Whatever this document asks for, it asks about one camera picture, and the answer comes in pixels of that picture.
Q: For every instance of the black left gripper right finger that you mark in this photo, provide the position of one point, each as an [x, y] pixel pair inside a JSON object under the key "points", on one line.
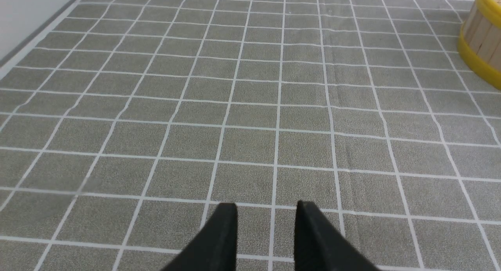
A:
{"points": [[320, 247]]}

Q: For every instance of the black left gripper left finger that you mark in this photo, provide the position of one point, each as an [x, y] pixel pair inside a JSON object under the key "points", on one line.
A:
{"points": [[214, 248]]}

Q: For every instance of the grey checkered tablecloth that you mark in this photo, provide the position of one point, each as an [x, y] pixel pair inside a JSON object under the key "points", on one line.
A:
{"points": [[126, 122]]}

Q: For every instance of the yellow rimmed bamboo steamer basket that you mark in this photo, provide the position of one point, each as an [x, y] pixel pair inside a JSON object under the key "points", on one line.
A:
{"points": [[479, 43]]}

